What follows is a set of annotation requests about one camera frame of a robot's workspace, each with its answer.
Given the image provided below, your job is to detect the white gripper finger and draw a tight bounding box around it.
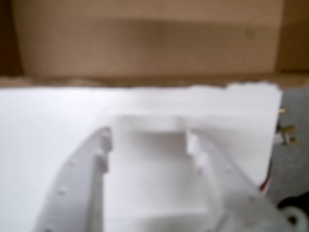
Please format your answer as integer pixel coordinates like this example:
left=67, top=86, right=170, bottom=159
left=31, top=125, right=114, bottom=232
left=187, top=129, right=293, bottom=232

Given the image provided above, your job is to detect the brown cardboard box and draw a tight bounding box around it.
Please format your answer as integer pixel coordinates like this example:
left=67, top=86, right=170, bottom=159
left=0, top=0, right=309, bottom=90

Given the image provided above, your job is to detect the small circuit board with connectors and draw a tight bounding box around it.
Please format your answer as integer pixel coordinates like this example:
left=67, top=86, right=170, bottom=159
left=275, top=108, right=299, bottom=147

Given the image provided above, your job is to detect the red black power wire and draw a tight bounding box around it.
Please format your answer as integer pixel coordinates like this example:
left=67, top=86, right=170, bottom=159
left=259, top=178, right=273, bottom=194

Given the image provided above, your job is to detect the thick black hose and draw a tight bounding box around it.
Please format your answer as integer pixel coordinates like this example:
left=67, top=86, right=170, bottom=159
left=277, top=195, right=309, bottom=213

